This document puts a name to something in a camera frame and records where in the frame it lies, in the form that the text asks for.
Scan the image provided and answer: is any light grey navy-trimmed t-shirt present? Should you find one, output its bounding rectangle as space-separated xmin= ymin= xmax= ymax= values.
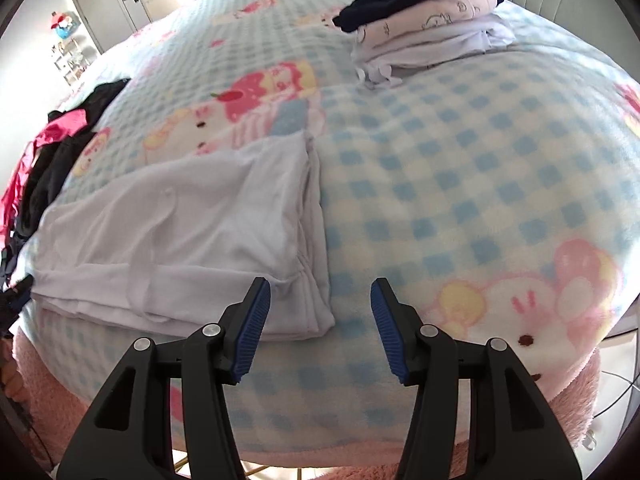
xmin=30 ymin=132 xmax=335 ymax=340

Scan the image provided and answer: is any white folded clothes stack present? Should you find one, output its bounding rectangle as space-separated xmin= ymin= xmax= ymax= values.
xmin=352 ymin=0 xmax=515 ymax=88

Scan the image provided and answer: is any black garment pile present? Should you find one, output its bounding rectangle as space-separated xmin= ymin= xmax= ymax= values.
xmin=1 ymin=78 xmax=129 ymax=283

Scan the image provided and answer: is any pink garment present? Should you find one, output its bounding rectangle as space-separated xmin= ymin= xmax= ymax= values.
xmin=0 ymin=108 xmax=89 ymax=241

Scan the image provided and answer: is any blue checkered cartoon blanket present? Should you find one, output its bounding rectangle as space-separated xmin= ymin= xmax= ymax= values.
xmin=17 ymin=0 xmax=639 ymax=467

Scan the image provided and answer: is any white shelf with trinkets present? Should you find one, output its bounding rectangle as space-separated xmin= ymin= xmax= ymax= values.
xmin=50 ymin=36 xmax=100 ymax=86

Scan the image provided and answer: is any red blue plush toy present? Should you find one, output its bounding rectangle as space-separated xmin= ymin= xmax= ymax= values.
xmin=50 ymin=11 xmax=80 ymax=40

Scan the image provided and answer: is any black cable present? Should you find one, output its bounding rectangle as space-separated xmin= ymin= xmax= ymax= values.
xmin=591 ymin=368 xmax=640 ymax=418

